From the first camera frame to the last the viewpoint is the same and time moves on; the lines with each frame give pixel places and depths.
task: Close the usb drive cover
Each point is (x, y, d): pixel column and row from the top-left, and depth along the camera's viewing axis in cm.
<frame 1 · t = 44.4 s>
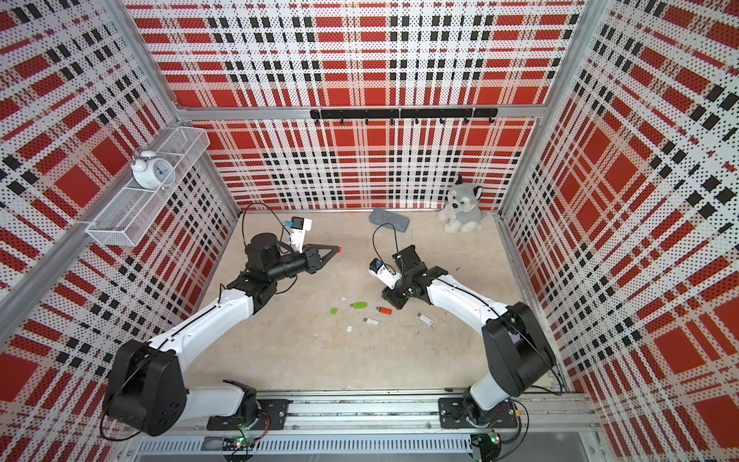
left hand: (340, 249, 78), fingers closed
right hand: (392, 289, 88), fingers open
grey husky plush toy: (463, 212, 106), point 13 cm above the table
grey rectangular case: (381, 217, 119), point 3 cm above the table
red usb drive: (384, 310, 95), on the table
green usb drive: (359, 305, 95), on the table
white usb drive right: (423, 318, 93), on the table
white usb drive centre: (370, 321, 92), on the table
green usb cap: (333, 310, 95), on the table
white usb cap upper: (343, 298, 97), on the table

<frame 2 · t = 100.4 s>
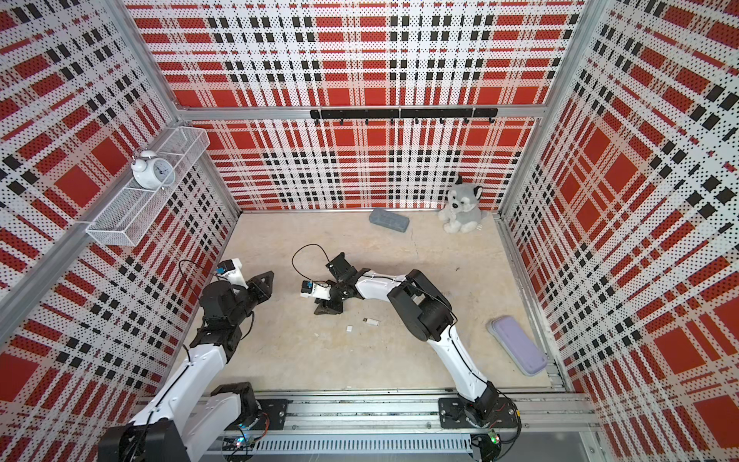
left hand: (276, 273, 84), fingers closed
right hand: (323, 301, 95), fingers open
lavender plastic box: (507, 331, 86), point 5 cm above the table
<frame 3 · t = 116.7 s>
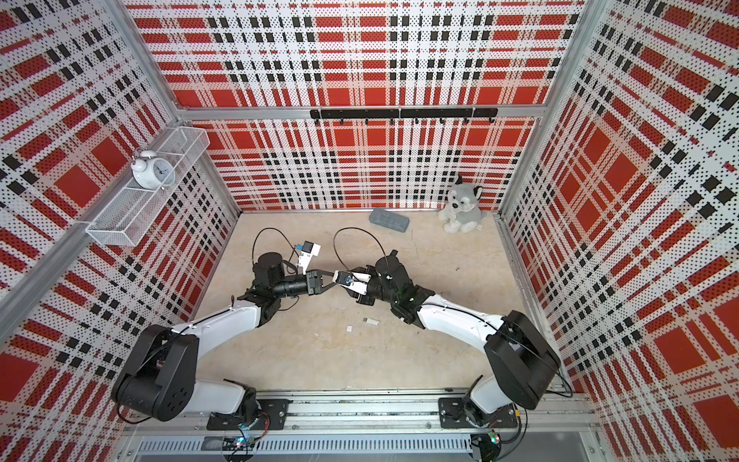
left hand: (345, 278, 79), fingers closed
right hand: (351, 274, 80), fingers open
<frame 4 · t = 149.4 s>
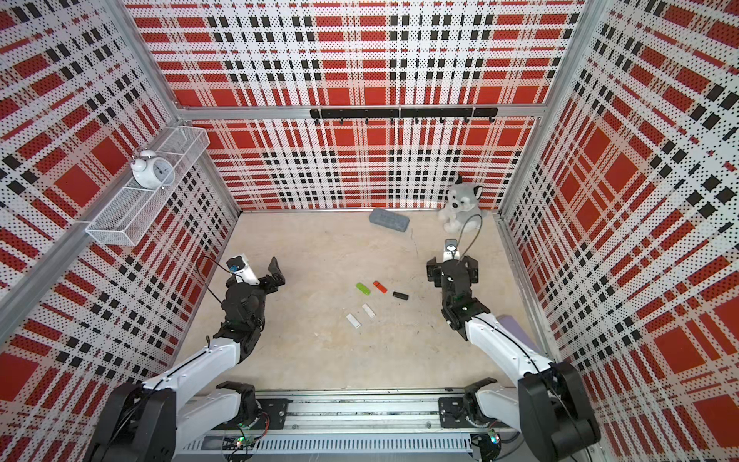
left hand: (265, 262, 85), fingers open
right hand: (453, 258, 85), fingers open
black usb drive: (400, 295, 99), on the table
